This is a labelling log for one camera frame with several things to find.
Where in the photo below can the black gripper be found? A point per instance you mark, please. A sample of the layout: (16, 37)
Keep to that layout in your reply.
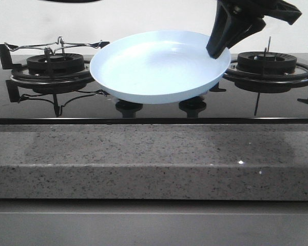
(230, 25)

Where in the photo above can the light blue plate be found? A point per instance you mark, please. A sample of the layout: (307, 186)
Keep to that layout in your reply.
(158, 67)

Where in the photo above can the black frying pan green handle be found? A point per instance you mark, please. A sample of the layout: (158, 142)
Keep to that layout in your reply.
(73, 1)

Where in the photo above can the black burner without pan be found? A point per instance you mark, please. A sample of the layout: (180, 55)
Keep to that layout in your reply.
(245, 68)

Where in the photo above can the black grate without pan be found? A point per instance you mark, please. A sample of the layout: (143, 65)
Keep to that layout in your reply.
(275, 63)

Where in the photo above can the silver knob far from pan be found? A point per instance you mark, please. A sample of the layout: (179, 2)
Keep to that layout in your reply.
(198, 98)

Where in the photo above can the black burner under pan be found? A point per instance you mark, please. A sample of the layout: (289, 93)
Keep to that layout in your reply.
(54, 70)

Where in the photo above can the black glass gas cooktop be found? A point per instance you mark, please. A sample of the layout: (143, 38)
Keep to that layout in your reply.
(230, 102)

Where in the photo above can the black pan support grate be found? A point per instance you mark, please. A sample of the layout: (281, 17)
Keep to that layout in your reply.
(6, 59)

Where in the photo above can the wire pan trivet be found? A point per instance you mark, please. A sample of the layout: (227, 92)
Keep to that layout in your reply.
(59, 45)

